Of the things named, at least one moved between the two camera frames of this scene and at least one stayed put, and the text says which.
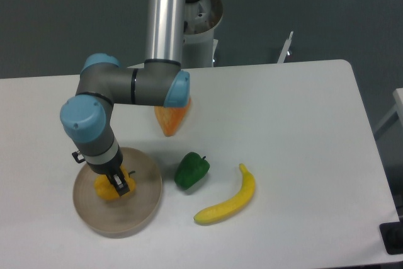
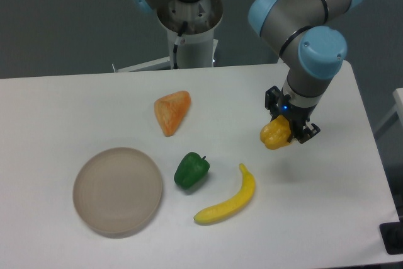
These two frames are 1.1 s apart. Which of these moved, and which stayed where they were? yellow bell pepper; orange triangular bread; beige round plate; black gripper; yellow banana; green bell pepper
Moved: yellow bell pepper; black gripper
Stayed: orange triangular bread; beige round plate; green bell pepper; yellow banana
